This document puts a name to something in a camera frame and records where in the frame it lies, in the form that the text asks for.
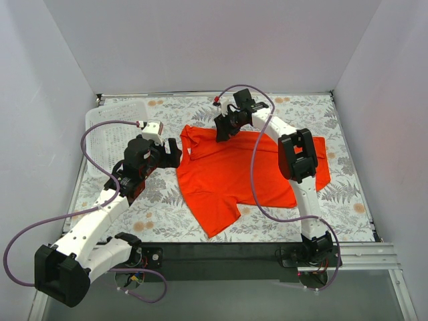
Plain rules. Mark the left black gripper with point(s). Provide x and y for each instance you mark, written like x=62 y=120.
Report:
x=168 y=154

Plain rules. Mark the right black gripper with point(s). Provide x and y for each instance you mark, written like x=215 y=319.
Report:
x=226 y=124

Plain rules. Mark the orange t shirt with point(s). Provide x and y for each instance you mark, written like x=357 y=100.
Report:
x=215 y=177

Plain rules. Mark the white plastic laundry basket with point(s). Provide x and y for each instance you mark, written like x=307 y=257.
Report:
x=105 y=144

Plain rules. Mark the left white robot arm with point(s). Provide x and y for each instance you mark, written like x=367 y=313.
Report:
x=65 y=270

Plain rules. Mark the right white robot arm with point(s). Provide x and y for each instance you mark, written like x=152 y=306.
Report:
x=297 y=162

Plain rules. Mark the floral patterned table mat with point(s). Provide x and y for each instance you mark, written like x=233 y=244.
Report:
x=160 y=214

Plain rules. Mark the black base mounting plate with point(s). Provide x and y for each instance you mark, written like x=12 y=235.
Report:
x=229 y=261

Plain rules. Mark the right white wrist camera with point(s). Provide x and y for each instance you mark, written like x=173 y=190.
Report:
x=221 y=104

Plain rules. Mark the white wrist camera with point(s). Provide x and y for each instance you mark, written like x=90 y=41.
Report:
x=221 y=104
x=152 y=130

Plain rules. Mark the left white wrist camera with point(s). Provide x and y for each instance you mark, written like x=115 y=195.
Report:
x=152 y=130

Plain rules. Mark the aluminium frame rail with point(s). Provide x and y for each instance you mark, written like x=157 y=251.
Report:
x=368 y=285

